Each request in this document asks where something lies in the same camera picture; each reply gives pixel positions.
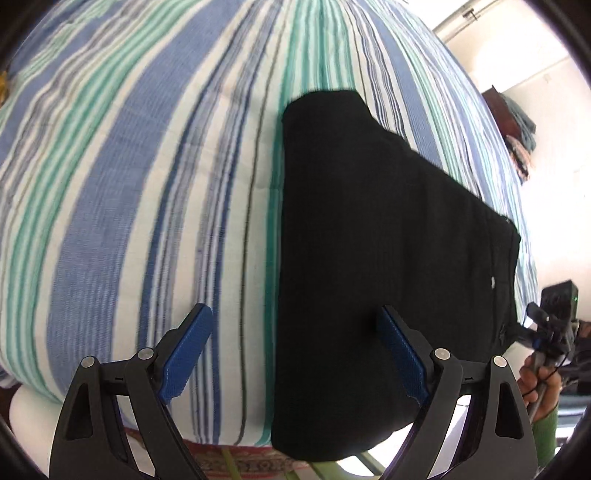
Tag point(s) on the black pants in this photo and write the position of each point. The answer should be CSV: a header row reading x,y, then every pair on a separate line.
x,y
369,230

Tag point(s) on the clothes pile on brown furniture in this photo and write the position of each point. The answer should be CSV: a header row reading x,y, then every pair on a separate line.
x,y
521,134

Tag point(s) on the person's right hand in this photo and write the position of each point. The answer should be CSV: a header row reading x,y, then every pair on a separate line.
x,y
531,381

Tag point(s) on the person's right forearm green sleeve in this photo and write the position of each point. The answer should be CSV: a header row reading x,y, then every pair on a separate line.
x,y
547,436

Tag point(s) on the blue green striped bedsheet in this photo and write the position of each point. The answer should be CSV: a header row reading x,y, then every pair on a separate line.
x,y
115,184

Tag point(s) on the white round object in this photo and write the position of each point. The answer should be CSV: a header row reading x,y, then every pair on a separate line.
x,y
30,410

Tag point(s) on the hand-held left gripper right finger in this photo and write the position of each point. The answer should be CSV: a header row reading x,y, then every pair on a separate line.
x,y
404,357

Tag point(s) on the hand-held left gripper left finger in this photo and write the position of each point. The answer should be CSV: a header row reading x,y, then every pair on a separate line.
x,y
187,355

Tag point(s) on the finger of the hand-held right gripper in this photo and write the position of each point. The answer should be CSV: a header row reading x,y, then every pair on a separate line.
x,y
535,314

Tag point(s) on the dark wooden furniture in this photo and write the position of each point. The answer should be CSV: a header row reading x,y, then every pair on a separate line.
x,y
496,110

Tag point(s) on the red patterned floor mat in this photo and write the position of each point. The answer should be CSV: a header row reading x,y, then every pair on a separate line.
x,y
231,454

